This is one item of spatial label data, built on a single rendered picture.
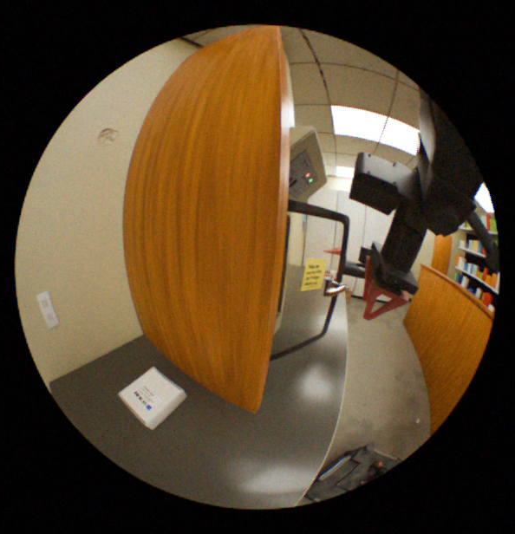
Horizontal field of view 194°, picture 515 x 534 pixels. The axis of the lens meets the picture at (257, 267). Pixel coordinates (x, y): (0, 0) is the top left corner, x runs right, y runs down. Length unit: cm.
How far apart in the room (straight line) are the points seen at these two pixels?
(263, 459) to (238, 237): 42
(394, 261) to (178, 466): 53
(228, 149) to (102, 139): 53
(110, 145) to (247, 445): 89
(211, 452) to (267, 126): 54
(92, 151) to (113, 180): 16
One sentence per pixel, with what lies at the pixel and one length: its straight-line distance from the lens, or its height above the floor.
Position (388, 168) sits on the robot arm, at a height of 142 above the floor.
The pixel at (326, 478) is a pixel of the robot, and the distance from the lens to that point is 122.
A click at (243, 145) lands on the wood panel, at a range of 19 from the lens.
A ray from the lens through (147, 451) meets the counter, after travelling 46.
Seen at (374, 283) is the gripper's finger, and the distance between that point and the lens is 21.
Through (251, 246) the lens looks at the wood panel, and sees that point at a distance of 16.
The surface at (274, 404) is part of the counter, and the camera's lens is 44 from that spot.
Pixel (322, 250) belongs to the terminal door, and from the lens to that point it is 38.
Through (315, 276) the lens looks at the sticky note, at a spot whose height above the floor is 123.
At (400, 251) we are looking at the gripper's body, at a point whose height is 133.
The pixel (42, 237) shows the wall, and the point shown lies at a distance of 61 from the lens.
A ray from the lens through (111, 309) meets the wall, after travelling 63.
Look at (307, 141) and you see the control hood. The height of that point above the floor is 148.
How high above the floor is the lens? 134
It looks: 16 degrees down
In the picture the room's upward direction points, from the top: 4 degrees clockwise
